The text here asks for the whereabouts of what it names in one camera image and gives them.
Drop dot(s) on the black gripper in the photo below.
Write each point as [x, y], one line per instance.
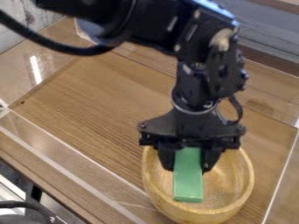
[201, 129]

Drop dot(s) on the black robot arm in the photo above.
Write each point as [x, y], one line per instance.
[196, 32]

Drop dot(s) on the green rectangular block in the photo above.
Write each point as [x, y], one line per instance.
[187, 183]

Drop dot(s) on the brown wooden bowl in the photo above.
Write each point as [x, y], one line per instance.
[227, 188]

